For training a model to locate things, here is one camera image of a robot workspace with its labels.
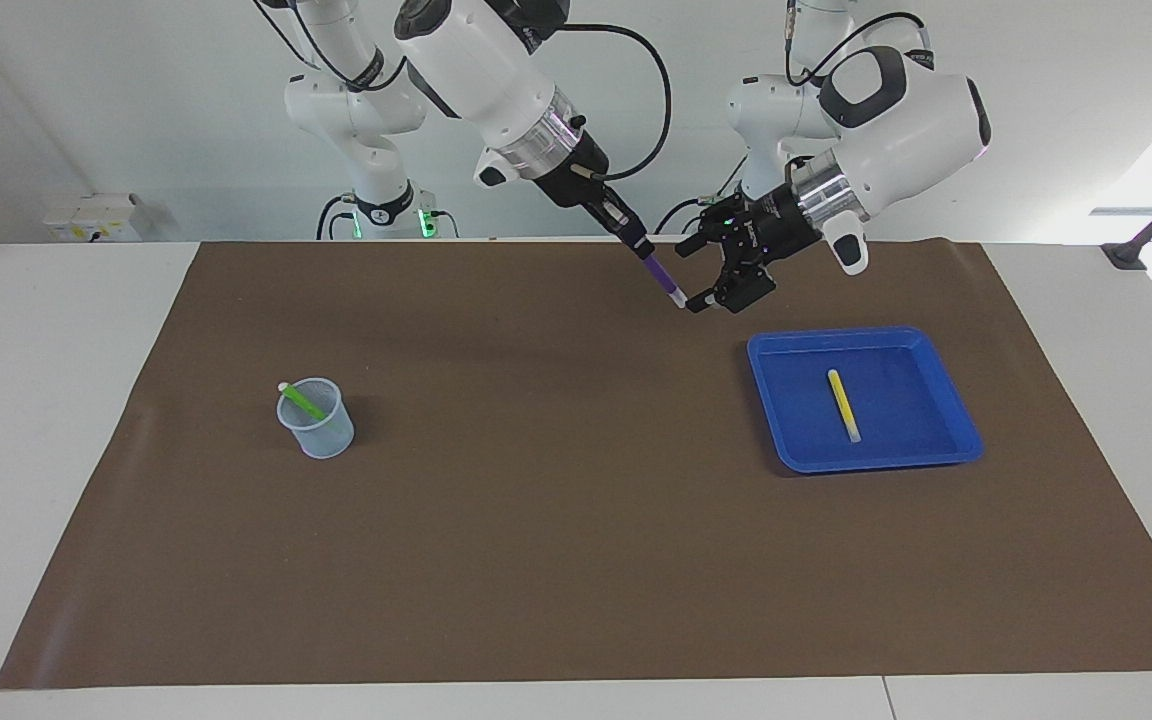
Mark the brown table mat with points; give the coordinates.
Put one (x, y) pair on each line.
(576, 500)

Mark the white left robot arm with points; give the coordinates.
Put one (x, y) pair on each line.
(916, 120)

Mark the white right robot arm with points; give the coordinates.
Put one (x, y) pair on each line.
(481, 70)

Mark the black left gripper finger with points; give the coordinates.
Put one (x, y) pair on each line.
(741, 285)
(714, 228)

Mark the white wall socket box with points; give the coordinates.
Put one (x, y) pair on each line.
(91, 218)

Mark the purple pen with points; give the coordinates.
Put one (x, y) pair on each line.
(664, 280)

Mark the blue plastic tray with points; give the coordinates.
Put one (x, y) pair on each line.
(896, 420)

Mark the translucent plastic cup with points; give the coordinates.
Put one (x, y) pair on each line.
(321, 438)

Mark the green pen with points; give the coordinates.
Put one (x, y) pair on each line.
(302, 401)

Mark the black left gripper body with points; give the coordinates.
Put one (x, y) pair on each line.
(771, 228)

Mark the yellow pen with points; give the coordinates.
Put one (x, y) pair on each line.
(843, 405)

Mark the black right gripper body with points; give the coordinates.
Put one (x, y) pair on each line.
(581, 175)

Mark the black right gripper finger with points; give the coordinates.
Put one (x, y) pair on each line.
(637, 248)
(644, 243)

